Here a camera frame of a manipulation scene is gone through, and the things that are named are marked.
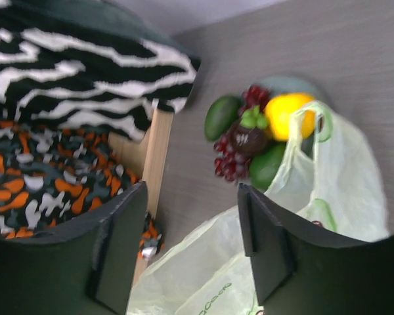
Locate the green lime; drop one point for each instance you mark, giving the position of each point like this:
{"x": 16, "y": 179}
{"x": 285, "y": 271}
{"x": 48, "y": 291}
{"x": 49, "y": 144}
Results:
{"x": 264, "y": 167}

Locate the zebra pattern cloth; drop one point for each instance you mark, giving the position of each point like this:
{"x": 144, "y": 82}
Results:
{"x": 72, "y": 64}

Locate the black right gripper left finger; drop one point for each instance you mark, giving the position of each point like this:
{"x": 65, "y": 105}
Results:
{"x": 83, "y": 266}

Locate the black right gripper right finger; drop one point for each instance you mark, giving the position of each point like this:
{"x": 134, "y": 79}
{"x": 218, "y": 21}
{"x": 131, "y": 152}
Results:
{"x": 301, "y": 268}

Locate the light blue plate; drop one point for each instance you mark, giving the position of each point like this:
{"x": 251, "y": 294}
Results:
{"x": 287, "y": 84}

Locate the wooden clothes rack frame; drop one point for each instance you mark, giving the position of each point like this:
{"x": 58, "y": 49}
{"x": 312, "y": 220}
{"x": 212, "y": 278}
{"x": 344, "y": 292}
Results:
{"x": 146, "y": 159}

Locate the dark green avocado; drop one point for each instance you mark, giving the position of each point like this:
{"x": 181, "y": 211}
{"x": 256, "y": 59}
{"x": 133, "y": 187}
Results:
{"x": 220, "y": 116}

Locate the light green plastic bag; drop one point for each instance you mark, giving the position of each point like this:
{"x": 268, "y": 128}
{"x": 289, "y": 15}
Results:
{"x": 328, "y": 174}

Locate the yellow lemon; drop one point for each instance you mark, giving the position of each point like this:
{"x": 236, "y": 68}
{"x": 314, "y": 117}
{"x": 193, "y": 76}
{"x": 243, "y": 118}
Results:
{"x": 279, "y": 109}

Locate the orange camouflage cloth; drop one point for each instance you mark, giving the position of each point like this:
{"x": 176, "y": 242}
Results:
{"x": 49, "y": 176}

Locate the red grape bunch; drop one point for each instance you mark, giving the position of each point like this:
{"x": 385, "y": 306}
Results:
{"x": 229, "y": 164}

